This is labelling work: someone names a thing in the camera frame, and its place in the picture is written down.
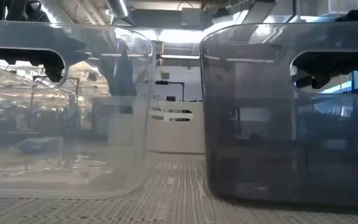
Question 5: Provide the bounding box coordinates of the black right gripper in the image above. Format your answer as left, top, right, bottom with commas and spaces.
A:
293, 52, 358, 90

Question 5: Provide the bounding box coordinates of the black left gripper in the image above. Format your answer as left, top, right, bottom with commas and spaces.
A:
11, 34, 86, 83

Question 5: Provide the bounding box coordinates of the blue granola bar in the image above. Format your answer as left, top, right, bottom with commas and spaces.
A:
16, 136, 64, 154

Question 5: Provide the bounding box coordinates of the black bracket stand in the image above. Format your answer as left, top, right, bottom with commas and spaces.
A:
154, 80, 186, 103

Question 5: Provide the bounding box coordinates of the grey woven table mat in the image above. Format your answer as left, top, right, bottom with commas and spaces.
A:
0, 152, 358, 224

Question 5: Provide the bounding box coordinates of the dark grey plastic bin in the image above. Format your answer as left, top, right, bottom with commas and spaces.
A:
199, 21, 358, 210

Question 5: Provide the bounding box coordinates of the white plastic bin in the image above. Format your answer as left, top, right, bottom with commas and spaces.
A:
145, 100, 206, 155

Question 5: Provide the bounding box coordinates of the silver ceiling duct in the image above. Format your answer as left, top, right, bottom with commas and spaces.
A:
104, 0, 136, 27

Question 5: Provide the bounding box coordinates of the ceiling light strip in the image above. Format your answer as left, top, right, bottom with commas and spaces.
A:
157, 53, 201, 60

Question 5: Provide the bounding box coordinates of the clear plastic bin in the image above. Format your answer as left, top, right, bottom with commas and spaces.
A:
0, 19, 155, 200

